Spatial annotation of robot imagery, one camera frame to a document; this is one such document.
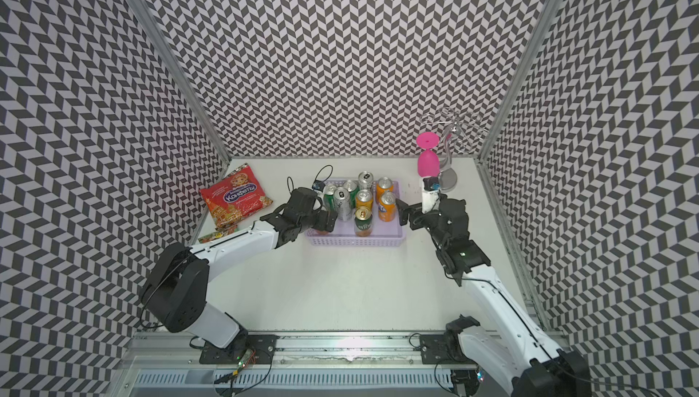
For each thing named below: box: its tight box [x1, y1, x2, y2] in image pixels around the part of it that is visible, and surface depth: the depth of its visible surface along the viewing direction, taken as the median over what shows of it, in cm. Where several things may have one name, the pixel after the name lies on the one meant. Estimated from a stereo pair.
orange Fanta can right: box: [377, 191, 397, 223], surface depth 95 cm
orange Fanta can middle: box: [355, 188, 374, 209], surface depth 95 cm
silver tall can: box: [333, 186, 352, 222], surface depth 92 cm
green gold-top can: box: [354, 205, 374, 238], surface depth 91 cm
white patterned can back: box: [357, 170, 375, 191], surface depth 96 cm
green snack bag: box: [197, 226, 240, 245], surface depth 95 cm
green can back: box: [343, 179, 360, 211], surface depth 97 cm
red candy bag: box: [199, 162, 274, 230], surface depth 103 cm
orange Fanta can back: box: [375, 176, 395, 202], surface depth 98 cm
